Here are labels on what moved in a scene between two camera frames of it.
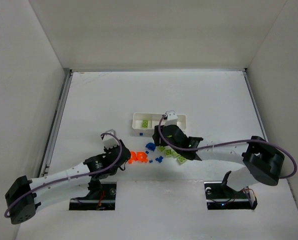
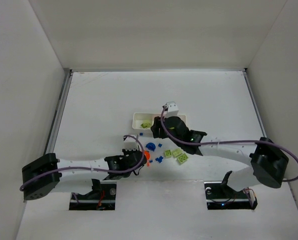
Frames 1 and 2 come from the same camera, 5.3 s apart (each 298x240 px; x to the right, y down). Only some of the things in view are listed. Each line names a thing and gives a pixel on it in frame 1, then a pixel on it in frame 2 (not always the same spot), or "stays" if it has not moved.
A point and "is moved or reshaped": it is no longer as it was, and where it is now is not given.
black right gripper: (159, 135) -> (158, 127)
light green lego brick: (161, 148) -> (168, 153)
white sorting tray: (143, 124) stays
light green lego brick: (181, 159) stays
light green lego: (145, 124) is moved or reshaped
